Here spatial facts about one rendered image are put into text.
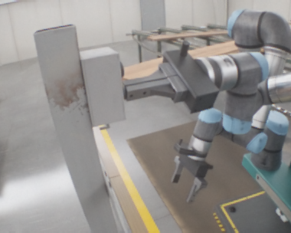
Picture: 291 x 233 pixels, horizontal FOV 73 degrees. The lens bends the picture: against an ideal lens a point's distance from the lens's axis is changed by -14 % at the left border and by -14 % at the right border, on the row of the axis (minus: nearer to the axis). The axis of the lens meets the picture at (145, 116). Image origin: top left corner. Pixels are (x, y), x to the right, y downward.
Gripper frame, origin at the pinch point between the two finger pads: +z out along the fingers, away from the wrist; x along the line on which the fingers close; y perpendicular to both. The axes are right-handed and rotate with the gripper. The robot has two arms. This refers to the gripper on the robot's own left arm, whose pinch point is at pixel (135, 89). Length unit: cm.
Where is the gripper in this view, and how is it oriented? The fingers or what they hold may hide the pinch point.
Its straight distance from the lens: 39.7
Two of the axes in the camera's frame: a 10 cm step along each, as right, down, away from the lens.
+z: -9.3, 2.3, -3.0
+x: 3.6, 7.4, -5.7
